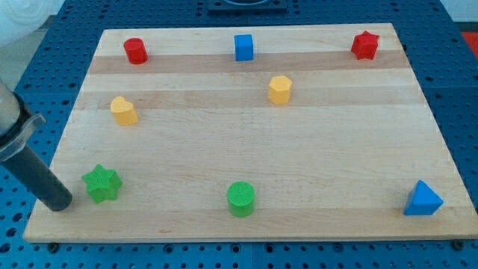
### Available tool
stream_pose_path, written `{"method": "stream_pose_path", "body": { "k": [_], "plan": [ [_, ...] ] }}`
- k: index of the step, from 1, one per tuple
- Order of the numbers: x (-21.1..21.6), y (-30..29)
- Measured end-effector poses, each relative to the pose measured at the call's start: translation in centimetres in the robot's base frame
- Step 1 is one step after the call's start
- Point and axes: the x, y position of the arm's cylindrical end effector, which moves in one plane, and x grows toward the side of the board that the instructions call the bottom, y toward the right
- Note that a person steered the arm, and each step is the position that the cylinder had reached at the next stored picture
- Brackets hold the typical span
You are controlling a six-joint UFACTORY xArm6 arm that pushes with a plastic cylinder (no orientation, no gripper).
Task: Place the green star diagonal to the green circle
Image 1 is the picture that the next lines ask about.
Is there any yellow hexagon block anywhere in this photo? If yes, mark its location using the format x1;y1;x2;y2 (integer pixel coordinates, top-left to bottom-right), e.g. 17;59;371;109
268;75;292;105

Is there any yellow heart block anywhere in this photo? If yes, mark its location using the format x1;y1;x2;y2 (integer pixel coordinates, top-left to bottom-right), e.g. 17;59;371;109
110;96;139;126

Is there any blue cube block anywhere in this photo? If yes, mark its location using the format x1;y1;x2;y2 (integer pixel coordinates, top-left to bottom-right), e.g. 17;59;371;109
234;34;254;61

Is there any green cylinder block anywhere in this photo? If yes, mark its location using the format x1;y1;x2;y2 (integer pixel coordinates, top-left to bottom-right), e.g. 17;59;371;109
226;181;255;217

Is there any blue triangle block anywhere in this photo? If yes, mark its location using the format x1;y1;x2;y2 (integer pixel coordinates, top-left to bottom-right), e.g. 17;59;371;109
403;180;444;216

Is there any red cylinder block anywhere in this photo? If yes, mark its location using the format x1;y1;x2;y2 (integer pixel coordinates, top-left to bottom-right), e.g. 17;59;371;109
123;37;148;64

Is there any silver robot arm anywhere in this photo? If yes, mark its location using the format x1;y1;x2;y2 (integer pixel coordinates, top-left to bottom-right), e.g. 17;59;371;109
1;84;72;211

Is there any wooden board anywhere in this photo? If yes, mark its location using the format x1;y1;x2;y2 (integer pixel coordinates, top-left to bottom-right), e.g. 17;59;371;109
24;23;477;243

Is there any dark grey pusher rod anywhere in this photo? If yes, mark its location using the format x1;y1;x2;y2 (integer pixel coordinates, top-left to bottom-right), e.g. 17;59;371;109
2;146;72;211

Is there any green star block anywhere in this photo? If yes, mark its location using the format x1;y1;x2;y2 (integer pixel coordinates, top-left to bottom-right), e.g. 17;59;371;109
81;164;122;204

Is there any red star block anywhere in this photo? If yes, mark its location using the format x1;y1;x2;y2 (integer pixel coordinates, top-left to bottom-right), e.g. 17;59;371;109
351;31;379;60

